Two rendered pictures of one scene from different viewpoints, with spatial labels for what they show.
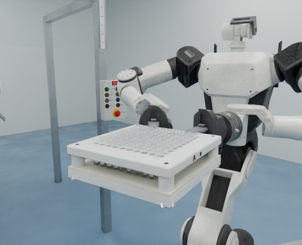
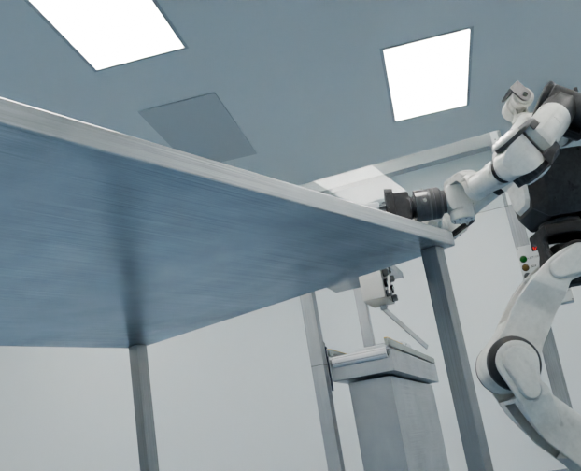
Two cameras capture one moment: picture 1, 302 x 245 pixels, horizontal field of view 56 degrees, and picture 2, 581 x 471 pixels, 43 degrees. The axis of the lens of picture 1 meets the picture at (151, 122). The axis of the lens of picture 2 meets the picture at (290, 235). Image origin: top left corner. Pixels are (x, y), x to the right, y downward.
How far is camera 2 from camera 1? 1.86 m
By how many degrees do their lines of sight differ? 60
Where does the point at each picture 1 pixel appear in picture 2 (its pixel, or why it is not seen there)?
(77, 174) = not seen: hidden behind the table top
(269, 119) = (463, 179)
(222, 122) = (404, 195)
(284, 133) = (477, 187)
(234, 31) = (509, 107)
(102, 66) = (517, 229)
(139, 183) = not seen: hidden behind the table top
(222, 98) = (511, 187)
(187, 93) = not seen: outside the picture
